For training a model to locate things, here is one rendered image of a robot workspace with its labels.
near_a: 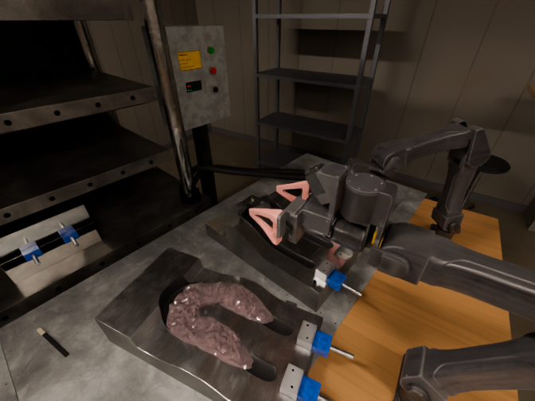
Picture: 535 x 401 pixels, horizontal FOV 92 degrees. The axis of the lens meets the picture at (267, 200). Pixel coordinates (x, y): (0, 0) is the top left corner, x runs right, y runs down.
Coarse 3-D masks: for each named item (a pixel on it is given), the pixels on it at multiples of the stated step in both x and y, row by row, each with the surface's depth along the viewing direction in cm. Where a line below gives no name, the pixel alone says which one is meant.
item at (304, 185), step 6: (276, 186) 55; (282, 186) 54; (288, 186) 53; (294, 186) 53; (300, 186) 52; (306, 186) 51; (282, 192) 55; (306, 192) 52; (312, 192) 52; (288, 198) 55; (294, 198) 55; (306, 198) 53
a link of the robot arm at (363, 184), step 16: (352, 176) 40; (368, 176) 40; (352, 192) 37; (368, 192) 36; (384, 192) 36; (352, 208) 38; (368, 208) 38; (384, 208) 37; (384, 224) 38; (384, 256) 37; (400, 256) 37; (384, 272) 39; (400, 272) 37
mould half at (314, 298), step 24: (216, 216) 102; (216, 240) 99; (240, 240) 86; (264, 240) 85; (288, 240) 88; (264, 264) 82; (288, 264) 79; (336, 264) 78; (288, 288) 79; (312, 288) 71
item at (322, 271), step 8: (320, 264) 75; (328, 264) 75; (320, 272) 73; (328, 272) 72; (336, 272) 74; (328, 280) 73; (336, 280) 72; (344, 280) 72; (336, 288) 72; (352, 288) 71; (360, 296) 69
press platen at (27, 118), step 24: (24, 72) 119; (48, 72) 119; (72, 72) 119; (96, 72) 119; (0, 96) 83; (24, 96) 83; (48, 96) 83; (72, 96) 83; (96, 96) 83; (120, 96) 88; (144, 96) 94; (0, 120) 69; (24, 120) 72; (48, 120) 76
